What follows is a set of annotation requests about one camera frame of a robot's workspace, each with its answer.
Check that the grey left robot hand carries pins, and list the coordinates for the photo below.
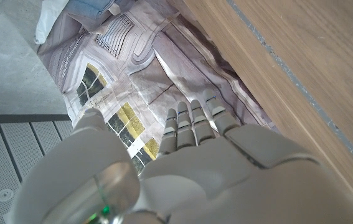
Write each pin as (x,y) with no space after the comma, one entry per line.
(210,177)

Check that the printed living room backdrop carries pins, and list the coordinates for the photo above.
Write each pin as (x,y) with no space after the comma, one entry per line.
(151,62)

